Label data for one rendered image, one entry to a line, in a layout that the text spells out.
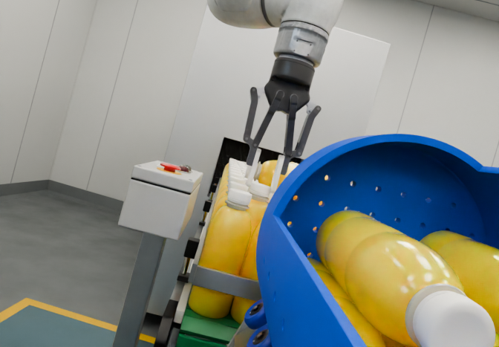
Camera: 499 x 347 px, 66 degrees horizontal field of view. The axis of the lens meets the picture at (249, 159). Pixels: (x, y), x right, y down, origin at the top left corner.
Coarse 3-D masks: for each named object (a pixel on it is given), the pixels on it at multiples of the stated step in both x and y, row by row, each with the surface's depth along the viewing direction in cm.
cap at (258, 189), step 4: (252, 184) 68; (256, 184) 68; (260, 184) 69; (252, 188) 68; (256, 188) 67; (260, 188) 67; (264, 188) 67; (268, 188) 68; (252, 192) 68; (256, 192) 67; (260, 192) 67; (264, 192) 68; (268, 192) 68; (264, 196) 68; (268, 196) 69
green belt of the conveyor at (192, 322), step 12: (192, 312) 61; (192, 324) 58; (204, 324) 58; (216, 324) 59; (228, 324) 60; (240, 324) 61; (180, 336) 56; (204, 336) 57; (216, 336) 57; (228, 336) 57
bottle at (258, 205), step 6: (252, 198) 68; (258, 198) 67; (264, 198) 68; (252, 204) 67; (258, 204) 67; (264, 204) 68; (246, 210) 67; (252, 210) 66; (258, 210) 66; (264, 210) 67; (252, 216) 66; (258, 216) 66; (252, 222) 66; (258, 222) 66; (252, 228) 66; (246, 252) 66
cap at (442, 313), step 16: (432, 304) 21; (448, 304) 20; (464, 304) 20; (416, 320) 22; (432, 320) 20; (448, 320) 20; (464, 320) 20; (480, 320) 20; (416, 336) 22; (432, 336) 20; (448, 336) 20; (464, 336) 21; (480, 336) 21
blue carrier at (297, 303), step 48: (336, 144) 42; (384, 144) 45; (432, 144) 40; (288, 192) 39; (336, 192) 45; (384, 192) 45; (432, 192) 45; (480, 192) 43; (288, 240) 28; (480, 240) 46; (288, 288) 24; (288, 336) 21; (336, 336) 15
